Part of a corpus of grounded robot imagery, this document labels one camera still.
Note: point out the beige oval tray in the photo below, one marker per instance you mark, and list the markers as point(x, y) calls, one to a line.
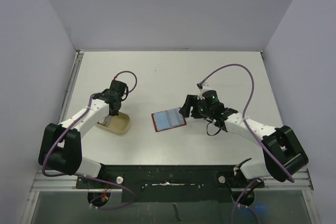
point(119, 124)

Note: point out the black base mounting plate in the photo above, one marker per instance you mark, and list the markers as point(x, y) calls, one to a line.
point(170, 183)

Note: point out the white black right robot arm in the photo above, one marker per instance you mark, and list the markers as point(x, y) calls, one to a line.
point(282, 151)

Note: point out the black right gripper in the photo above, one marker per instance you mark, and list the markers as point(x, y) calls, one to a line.
point(193, 107)

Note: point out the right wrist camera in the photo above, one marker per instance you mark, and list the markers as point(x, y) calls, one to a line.
point(203, 87)

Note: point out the aluminium front rail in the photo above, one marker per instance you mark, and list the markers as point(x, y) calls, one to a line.
point(68, 183)

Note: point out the aluminium left rail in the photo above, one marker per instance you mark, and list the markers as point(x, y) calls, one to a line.
point(71, 84)

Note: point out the aluminium rail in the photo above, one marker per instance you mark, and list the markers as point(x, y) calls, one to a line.
point(71, 84)
point(68, 183)

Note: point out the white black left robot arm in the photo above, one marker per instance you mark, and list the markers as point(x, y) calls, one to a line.
point(61, 151)

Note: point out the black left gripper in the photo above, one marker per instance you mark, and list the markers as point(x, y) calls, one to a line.
point(115, 113)

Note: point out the red leather card holder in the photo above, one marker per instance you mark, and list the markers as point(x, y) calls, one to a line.
point(168, 119)

